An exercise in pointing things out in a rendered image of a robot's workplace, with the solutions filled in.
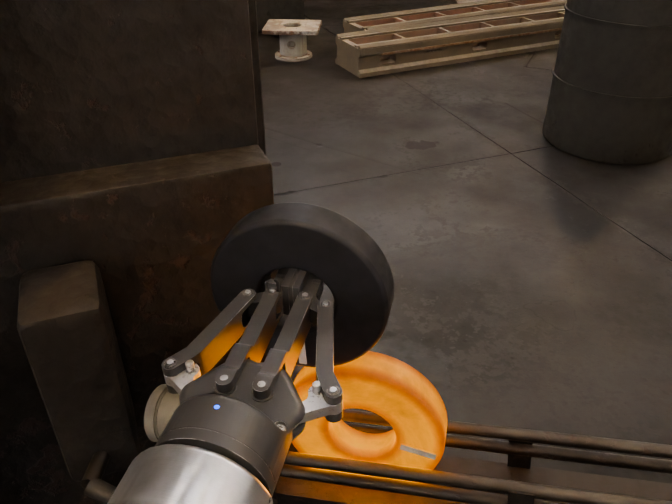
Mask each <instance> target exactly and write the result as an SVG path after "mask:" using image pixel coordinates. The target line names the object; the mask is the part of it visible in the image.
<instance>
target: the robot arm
mask: <svg viewBox="0 0 672 504"><path fill-rule="evenodd" d="M323 290H324V283H323V281H322V280H321V279H319V278H318V277H316V276H315V275H313V274H311V273H309V272H307V271H304V270H301V269H296V268H282V269H280V270H279V271H278V273H277V275H276V276H275V278H274V279H269V280H267V281H265V292H261V293H256V292H255V290H253V289H244V290H243V291H241V292H240V293H239V294H238V296H237V297H236V298H235V299H234V300H233V301H232V302H231V303H230V304H229V305H228V306H227V307H226V308H225V309H224V310H223V311H222V312H221V313H220V314H219V315H218V316H217V317H216V318H215V319H214V320H213V321H212V322H211V323H210V324H209V325H208V326H207V327H206V328H205V329H204V330H203V331H202V332H201V333H200V334H199V335H198V336H197V337H196V338H195V339H194V340H193V341H192V342H191V343H190V344H189V345H188V346H187V347H186V348H184V349H182V350H181V351H179V352H177V353H175V354H174V355H172V356H170V357H168V358H167V359H165V360H164V361H163V362H162V364H161V366H162V370H163V374H164V378H165V382H166V386H167V390H168V392H169V393H171V394H177V393H178V394H179V402H180V405H179V406H178V407H177V409H176V410H175V411H174V413H173V415H172V417H171V419H170V420H169V422H168V424H167V426H166V427H165V429H164V431H163V433H162V434H161V436H160V438H159V440H158V441H157V443H156V445H155V447H150V448H148V449H146V450H145V451H143V452H141V453H140V454H139V455H138V456H136V457H135V458H134V459H133V461H132V462H131V464H130V466H129V467H128V469H127V471H126V472H125V474H124V476H123V478H122V479H121V481H120V483H119V484H118V486H117V488H116V490H115V491H114V493H113V495H112V496H111V498H110V500H109V501H108V503H107V504H273V500H272V496H273V493H274V490H275V487H276V484H277V482H278V479H279V476H280V473H281V470H282V468H283V465H284V462H285V459H286V456H287V454H288V450H289V447H290V445H291V443H292V442H293V440H294V439H295V438H296V437H297V436H298V435H300V434H301V433H302V432H303V430H304V428H305V425H306V422H307V421H311V420H314V419H317V418H321V417H324V416H325V418H326V420H327V421H329V422H332V423H335V422H339V421H340V420H341V419H342V417H343V391H342V388H341V386H340V384H339V382H338V380H337V378H336V376H335V374H334V309H333V302H332V301H331V300H327V299H324V300H321V301H319V300H320V297H321V295H322V292H323ZM282 308H283V314H286V315H288V317H287V319H286V321H285V324H284V326H283V328H282V330H281V332H280V335H279V337H278V339H277V341H276V343H275V345H274V348H273V349H272V348H271V349H270V350H269V352H268V354H267V356H266V359H265V361H264V362H261V360H262V358H263V356H264V353H265V351H266V349H267V347H268V345H269V342H270V340H271V338H272V336H273V334H274V331H275V329H276V327H277V325H278V323H279V320H280V318H281V316H282ZM314 324H315V325H317V336H316V365H315V366H316V381H314V382H313V383H312V386H311V387H310V388H309V390H308V397H307V399H306V400H304V401H302V400H301V398H300V396H299V394H298V392H297V390H296V388H295V386H294V383H293V381H292V379H291V375H292V372H293V370H294V367H295V365H296V362H297V360H298V357H299V355H300V352H301V350H302V347H303V345H304V342H305V340H306V338H307V335H308V333H309V330H310V328H311V325H313V327H314ZM241 336H242V337H241ZM240 337H241V339H240V341H239V343H236V341H237V340H238V339H239V338H240ZM233 345H234V346H233ZM232 346H233V348H232V349H231V351H230V353H229V355H228V357H227V359H226V361H225V363H223V364H221V365H220V366H218V367H216V368H214V369H212V368H213V367H214V366H215V365H216V364H217V362H218V361H219V360H220V359H221V358H222V357H223V356H224V355H225V354H226V352H227V351H228V350H229V349H230V348H231V347H232ZM260 362H261V363H260ZM211 369H212V370H211ZM210 370H211V371H210Z"/></svg>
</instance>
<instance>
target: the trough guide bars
mask: <svg viewBox="0 0 672 504"><path fill-rule="evenodd" d="M342 420H343V421H348V422H357V423H365V424H374V425H383V426H391V425H390V423H389V422H388V421H387V420H385V419H384V418H383V417H381V416H380V415H378V414H376V413H374V412H366V411H357V410H348V409H343V417H342ZM346 424H347V425H349V426H350V427H352V428H354V429H356V430H358V431H361V432H365V433H371V434H379V433H385V432H388V431H390V430H392V429H393V428H388V427H379V426H370V425H362V424H353V423H346ZM391 427H392V426H391ZM446 433H452V434H461V435H469V436H478V437H487V438H496V439H504V440H509V442H508V441H500V440H491V439H483V438H474V437H465V436H457V435H448V434H446V441H445V447H453V448H461V449H469V450H478V451H486V452H494V453H503V454H508V462H507V466H511V467H519V468H527V469H530V465H531V457H536V458H544V459H552V460H560V461H569V462H577V463H585V464H594V465H602V466H610V467H618V468H627V469H635V470H643V471H652V472H660V473H668V474H672V460H664V459H655V458H647V457H638V456H629V455H621V454H612V453H603V452H595V451H586V450H578V449H569V448H560V447H552V446H543V445H534V444H532V443H539V444H548V445H556V446H565V447H574V448H582V449H591V450H600V451H608V452H617V453H626V454H634V455H643V456H652V457H660V458H669V459H672V445H666V444H657V443H648V442H639V441H630V440H620V439H611V438H602V437H593V436H584V435H575V434H566V433H557V432H548V431H539V430H533V429H526V428H517V427H502V426H493V425H484V424H475V423H466V422H457V421H448V423H447V432H446ZM288 464H289V465H288ZM295 465H297V466H295ZM302 466H304V467H302ZM309 467H311V468H309ZM317 468H319V469H317ZM324 469H326V470H324ZM331 470H333V471H331ZM339 471H340V472H339ZM346 472H348V473H346ZM353 473H355V474H353ZM361 474H362V475H361ZM368 475H370V476H368ZM375 476H377V477H375ZM280 477H287V478H294V479H301V480H308V481H315V482H323V483H330V484H337V485H344V486H351V487H358V488H365V489H372V490H379V491H386V492H393V493H400V494H407V495H414V496H421V497H428V498H435V499H442V500H449V501H456V502H463V503H470V504H573V503H575V504H672V501H665V500H657V499H649V498H642V497H634V496H626V495H619V494H611V493H604V492H596V491H588V490H581V489H573V488H565V487H558V486H550V485H542V484H535V483H527V482H520V481H512V480H504V479H497V478H489V477H481V476H474V475H466V474H459V473H451V472H443V471H436V470H428V469H420V468H413V467H405V466H397V465H390V464H382V463H375V462H367V461H359V460H352V459H344V458H336V457H329V456H321V455H313V454H306V453H298V452H291V451H288V454H287V456H286V459H285V462H284V465H283V468H282V470H281V473H280ZM383 477H384V478H383ZM390 478H392V479H390ZM397 479H399V480H397ZM405 480H406V481H405ZM412 481H414V482H412ZM419 482H421V483H419ZM426 483H428V484H426ZM434 484H436V485H434ZM441 485H443V486H441ZM448 486H450V487H448ZM456 487H458V488H456ZM463 488H465V489H463ZM470 489H472V490H470ZM478 490H480V491H478ZM485 491H487V492H485ZM492 492H494V493H492ZM500 493H501V494H500ZM507 494H508V495H507ZM536 498H538V499H536ZM543 499H545V500H543ZM551 500H553V501H551ZM558 501H560V502H558ZM565 502H567V503H565Z"/></svg>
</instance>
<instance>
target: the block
mask: <svg viewBox="0 0 672 504"><path fill-rule="evenodd" d="M17 330H18V333H19V336H20V338H21V341H22V344H23V347H24V350H25V352H26V355H27V358H28V361H29V364H30V366H31V369H32V372H33V375H34V378H35V380H36V383H37V386H38V389H39V392H40V394H41V397H42V400H43V403H44V405H45V408H46V411H47V414H48V417H49V419H50V422H51V425H52V428H53V431H54V433H55V436H56V439H57V442H58V445H59V447H60V450H61V453H62V456H63V458H64V461H65V464H66V467H67V470H68V472H69V475H70V476H71V478H72V479H73V480H74V481H75V482H81V480H82V478H83V476H84V473H85V471H86V469H87V467H88V464H89V462H90V460H91V458H92V455H93V454H94V453H95V452H97V451H99V450H102V451H105V452H107V453H108V454H109V455H110V460H109V462H108V465H107V467H106V469H105V472H104V474H103V476H105V475H108V474H112V473H115V472H118V471H122V470H125V469H128V467H129V466H130V464H131V462H132V461H133V459H134V458H135V457H136V456H138V455H139V454H140V453H141V448H140V442H139V435H138V429H137V422H136V416H135V410H134V405H133V401H132V397H131V393H130V389H129V385H128V381H127V377H126V373H125V369H124V365H123V361H122V357H121V353H120V349H119V345H118V341H117V337H116V333H115V329H114V325H113V321H112V317H111V313H110V309H109V305H108V301H107V297H106V293H105V289H104V285H103V281H102V277H101V273H100V269H99V267H98V266H97V265H96V264H95V263H94V262H93V261H90V260H84V261H78V262H73V263H68V264H63V265H57V266H52V267H47V268H42V269H36V270H31V271H28V272H26V273H24V274H23V275H22V276H21V278H20V283H19V299H18V315H17Z"/></svg>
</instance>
